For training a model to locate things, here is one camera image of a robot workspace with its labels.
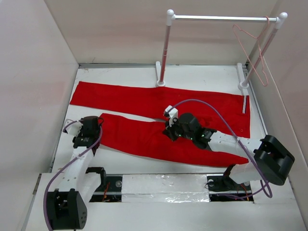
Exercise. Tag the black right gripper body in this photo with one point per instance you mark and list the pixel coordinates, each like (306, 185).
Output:
(175, 131)

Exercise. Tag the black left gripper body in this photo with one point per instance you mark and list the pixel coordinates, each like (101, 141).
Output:
(79, 135)

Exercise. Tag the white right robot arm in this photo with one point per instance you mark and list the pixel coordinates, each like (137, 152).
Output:
(268, 158)

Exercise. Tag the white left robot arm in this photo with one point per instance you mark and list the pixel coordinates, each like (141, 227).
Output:
(71, 188)

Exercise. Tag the white metal clothes rack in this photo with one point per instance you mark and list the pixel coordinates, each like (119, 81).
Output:
(218, 40)

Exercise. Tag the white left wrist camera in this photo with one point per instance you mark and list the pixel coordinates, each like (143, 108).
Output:
(72, 127)

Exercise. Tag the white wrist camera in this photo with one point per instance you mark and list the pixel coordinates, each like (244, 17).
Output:
(72, 127)
(170, 113)

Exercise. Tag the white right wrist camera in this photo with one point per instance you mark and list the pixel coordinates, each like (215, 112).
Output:
(170, 113)

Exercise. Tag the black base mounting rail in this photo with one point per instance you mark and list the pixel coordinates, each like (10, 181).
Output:
(220, 189)

